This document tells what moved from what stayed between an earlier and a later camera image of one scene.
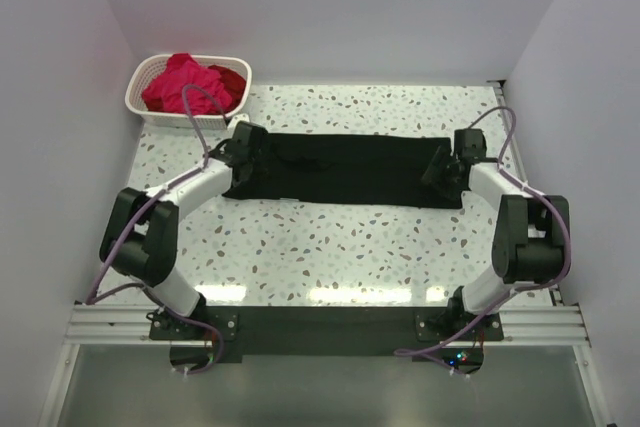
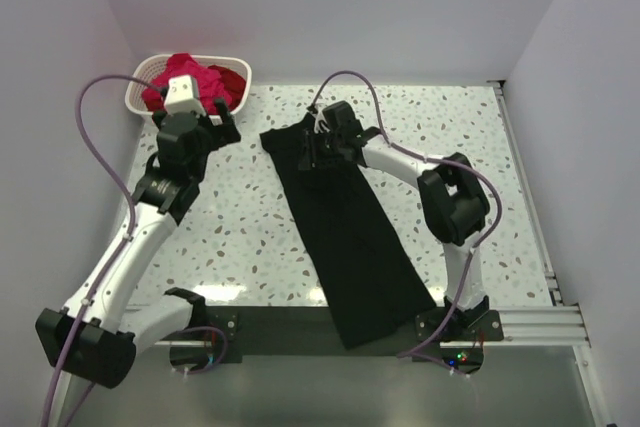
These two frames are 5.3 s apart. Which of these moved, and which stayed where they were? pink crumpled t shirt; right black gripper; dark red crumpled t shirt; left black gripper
Moved: right black gripper; left black gripper
Stayed: dark red crumpled t shirt; pink crumpled t shirt
